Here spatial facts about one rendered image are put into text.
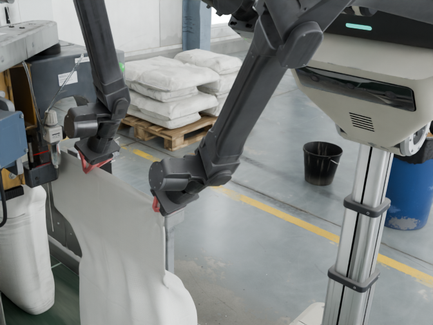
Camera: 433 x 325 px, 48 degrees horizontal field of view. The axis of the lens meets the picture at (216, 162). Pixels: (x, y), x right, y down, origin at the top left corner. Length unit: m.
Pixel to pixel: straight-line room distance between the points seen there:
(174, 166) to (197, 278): 1.76
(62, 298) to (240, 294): 0.96
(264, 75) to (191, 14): 6.60
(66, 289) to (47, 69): 0.99
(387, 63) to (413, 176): 2.08
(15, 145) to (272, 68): 0.55
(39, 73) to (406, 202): 2.45
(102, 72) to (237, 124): 0.40
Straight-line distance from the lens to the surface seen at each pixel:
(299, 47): 0.63
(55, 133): 1.29
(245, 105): 0.75
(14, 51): 1.13
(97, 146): 1.22
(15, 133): 1.02
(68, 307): 1.93
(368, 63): 1.11
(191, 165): 0.94
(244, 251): 2.86
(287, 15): 0.62
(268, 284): 2.63
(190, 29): 7.33
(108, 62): 1.08
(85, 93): 1.38
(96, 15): 1.02
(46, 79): 1.31
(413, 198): 3.22
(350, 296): 1.60
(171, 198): 1.03
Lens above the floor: 1.61
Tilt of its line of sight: 24 degrees down
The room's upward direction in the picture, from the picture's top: 2 degrees clockwise
